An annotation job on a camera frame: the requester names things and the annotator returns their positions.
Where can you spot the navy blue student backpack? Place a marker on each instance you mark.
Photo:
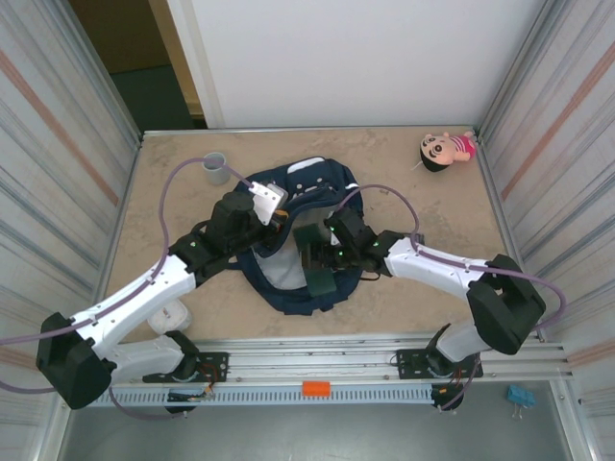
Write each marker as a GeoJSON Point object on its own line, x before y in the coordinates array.
{"type": "Point", "coordinates": [317, 177]}

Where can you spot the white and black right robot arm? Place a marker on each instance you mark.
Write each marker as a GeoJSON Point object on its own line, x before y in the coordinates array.
{"type": "Point", "coordinates": [432, 264]}

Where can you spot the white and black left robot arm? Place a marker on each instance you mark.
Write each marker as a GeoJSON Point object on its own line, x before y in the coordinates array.
{"type": "Point", "coordinates": [139, 293]}

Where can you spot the grey plastic cup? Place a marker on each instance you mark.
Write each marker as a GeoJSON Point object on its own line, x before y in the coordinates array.
{"type": "Point", "coordinates": [216, 175]}

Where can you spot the aluminium table edge bar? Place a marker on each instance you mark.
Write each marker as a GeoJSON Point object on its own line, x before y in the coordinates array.
{"type": "Point", "coordinates": [312, 130]}

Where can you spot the white round container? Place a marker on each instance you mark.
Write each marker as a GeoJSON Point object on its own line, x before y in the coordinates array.
{"type": "Point", "coordinates": [168, 319]}

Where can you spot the plush doll with pink shirt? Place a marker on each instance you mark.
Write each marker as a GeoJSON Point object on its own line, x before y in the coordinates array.
{"type": "Point", "coordinates": [435, 151]}

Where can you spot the orange block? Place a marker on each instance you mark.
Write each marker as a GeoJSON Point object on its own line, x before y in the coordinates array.
{"type": "Point", "coordinates": [316, 389]}

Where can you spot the grey metal shelf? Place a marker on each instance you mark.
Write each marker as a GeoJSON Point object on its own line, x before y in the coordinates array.
{"type": "Point", "coordinates": [312, 437]}

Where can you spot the blue binder clip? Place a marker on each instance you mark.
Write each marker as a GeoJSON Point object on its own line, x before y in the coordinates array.
{"type": "Point", "coordinates": [520, 395]}

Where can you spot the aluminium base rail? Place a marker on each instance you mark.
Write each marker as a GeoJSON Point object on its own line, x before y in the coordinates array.
{"type": "Point", "coordinates": [312, 357]}

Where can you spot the white door frame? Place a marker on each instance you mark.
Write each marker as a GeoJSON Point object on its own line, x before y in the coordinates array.
{"type": "Point", "coordinates": [195, 57]}

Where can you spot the aluminium frame post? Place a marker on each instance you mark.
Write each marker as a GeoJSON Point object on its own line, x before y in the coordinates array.
{"type": "Point", "coordinates": [108, 81]}
{"type": "Point", "coordinates": [516, 72]}

